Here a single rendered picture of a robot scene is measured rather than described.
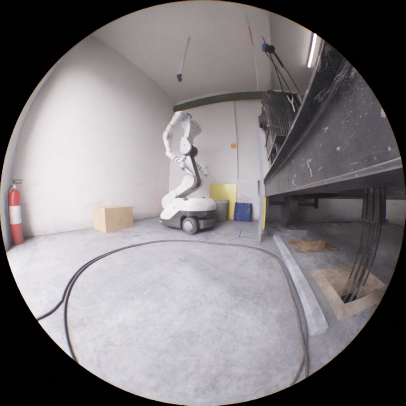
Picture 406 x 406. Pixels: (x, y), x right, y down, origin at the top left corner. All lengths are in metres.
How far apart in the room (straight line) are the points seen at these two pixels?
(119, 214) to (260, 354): 1.57
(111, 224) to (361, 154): 1.68
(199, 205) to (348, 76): 1.30
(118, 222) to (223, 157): 2.02
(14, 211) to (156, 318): 1.38
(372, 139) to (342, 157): 0.12
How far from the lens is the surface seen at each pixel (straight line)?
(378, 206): 0.70
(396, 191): 1.15
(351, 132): 0.37
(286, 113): 1.59
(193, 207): 1.25
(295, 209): 1.72
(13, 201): 1.50
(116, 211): 1.54
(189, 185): 1.45
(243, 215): 2.16
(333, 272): 0.88
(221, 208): 2.08
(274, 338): 0.45
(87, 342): 0.48
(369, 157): 0.32
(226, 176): 2.40
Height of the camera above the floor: 0.37
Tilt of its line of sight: 2 degrees down
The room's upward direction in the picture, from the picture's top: 1 degrees clockwise
